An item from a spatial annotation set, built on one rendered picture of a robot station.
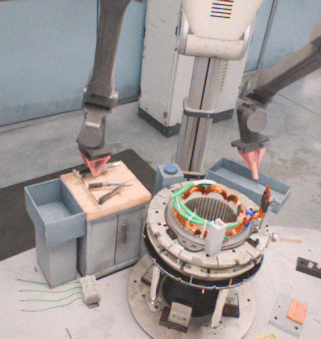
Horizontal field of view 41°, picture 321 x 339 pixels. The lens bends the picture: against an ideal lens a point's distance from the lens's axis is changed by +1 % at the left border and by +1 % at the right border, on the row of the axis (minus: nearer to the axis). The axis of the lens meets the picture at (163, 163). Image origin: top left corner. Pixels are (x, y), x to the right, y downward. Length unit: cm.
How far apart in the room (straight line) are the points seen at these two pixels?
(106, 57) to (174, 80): 239
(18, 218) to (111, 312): 153
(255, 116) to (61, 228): 60
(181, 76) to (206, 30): 204
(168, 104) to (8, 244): 163
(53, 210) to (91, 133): 31
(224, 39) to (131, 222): 61
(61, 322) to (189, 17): 93
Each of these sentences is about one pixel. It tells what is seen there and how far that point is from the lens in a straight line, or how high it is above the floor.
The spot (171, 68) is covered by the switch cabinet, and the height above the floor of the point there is 60.
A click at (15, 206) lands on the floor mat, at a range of 282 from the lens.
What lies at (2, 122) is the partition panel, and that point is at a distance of 337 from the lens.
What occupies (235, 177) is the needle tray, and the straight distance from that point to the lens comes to 144.
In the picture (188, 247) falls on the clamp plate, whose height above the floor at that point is 110.
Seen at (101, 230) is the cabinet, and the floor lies 98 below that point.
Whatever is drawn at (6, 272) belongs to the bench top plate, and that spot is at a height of 78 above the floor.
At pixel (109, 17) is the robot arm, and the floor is 158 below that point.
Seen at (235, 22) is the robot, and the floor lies 149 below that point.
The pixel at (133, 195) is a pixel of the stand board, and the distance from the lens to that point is 122.
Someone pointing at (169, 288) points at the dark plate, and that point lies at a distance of 137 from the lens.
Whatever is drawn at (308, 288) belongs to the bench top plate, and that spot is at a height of 78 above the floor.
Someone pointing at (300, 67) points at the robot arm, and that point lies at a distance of 107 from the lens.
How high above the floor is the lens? 184
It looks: 34 degrees down
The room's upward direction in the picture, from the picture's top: 8 degrees clockwise
